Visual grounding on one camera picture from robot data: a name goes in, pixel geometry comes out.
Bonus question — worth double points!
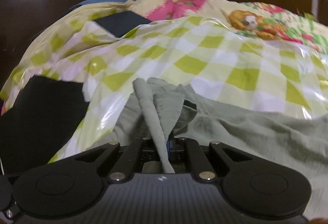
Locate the grey-green pants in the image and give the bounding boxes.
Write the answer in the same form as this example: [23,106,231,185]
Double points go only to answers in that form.
[93,78,327,218]

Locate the green checkered plastic sheet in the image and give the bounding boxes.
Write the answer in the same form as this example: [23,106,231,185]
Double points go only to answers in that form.
[1,3,327,160]

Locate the black cloth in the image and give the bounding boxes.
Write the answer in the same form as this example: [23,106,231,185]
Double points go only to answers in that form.
[1,76,89,174]

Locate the dark navy folded cloth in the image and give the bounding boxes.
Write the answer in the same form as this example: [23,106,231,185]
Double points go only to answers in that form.
[95,11,151,38]

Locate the cartoon floral bedsheet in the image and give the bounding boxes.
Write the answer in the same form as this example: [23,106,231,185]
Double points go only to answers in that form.
[130,0,327,54]

